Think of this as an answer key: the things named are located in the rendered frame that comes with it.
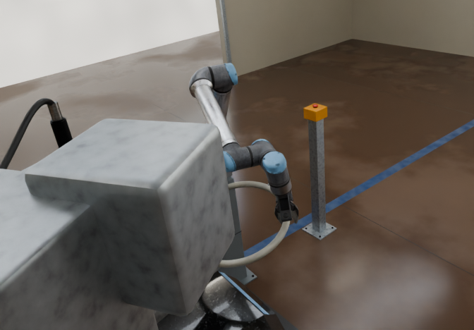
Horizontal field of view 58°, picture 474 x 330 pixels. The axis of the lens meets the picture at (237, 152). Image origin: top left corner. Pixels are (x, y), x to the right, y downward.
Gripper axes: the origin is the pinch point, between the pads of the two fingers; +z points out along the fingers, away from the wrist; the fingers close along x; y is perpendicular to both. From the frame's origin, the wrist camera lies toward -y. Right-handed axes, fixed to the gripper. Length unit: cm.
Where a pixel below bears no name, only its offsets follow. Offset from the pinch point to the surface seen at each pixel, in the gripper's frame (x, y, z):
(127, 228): -1, -105, -121
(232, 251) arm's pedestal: 51, 56, 83
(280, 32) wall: 12, 606, 175
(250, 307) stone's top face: 20.1, -32.6, 11.1
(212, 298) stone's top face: 36.4, -27.0, 10.2
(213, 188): -7, -98, -117
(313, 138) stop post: -16, 119, 48
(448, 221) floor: -109, 108, 145
